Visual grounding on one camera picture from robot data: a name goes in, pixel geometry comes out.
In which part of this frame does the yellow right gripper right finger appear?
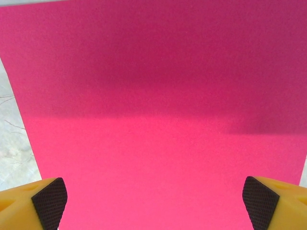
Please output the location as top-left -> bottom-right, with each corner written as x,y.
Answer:
243,176 -> 307,230

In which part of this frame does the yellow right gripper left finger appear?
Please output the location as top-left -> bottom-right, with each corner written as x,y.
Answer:
0,177 -> 69,230

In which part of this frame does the pink square paper sheet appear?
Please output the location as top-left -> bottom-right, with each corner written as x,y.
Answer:
0,0 -> 307,230

